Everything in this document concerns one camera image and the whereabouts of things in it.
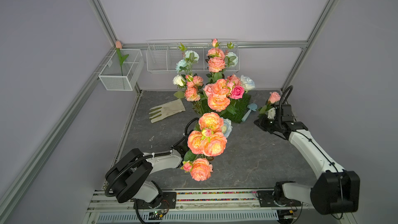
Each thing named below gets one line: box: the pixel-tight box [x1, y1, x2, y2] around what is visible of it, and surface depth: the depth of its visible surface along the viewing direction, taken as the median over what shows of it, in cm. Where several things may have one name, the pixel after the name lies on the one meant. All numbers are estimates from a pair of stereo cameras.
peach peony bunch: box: [203, 78, 235, 112], surface depth 55 cm
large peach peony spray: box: [180, 112, 228, 182], surface depth 45 cm
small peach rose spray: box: [203, 38, 256, 97], surface depth 63 cm
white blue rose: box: [220, 117, 233, 139], surface depth 58 cm
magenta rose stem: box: [229, 85, 246, 100], surface depth 55 cm
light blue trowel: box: [241, 103, 258, 122], surface depth 107 cm
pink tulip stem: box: [115, 40, 130, 77], surface depth 91 cm
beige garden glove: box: [148, 98, 187, 124], surface depth 111 cm
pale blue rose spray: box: [172, 42, 204, 102], surface depth 69 cm
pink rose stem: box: [257, 91, 281, 116], surface depth 78 cm
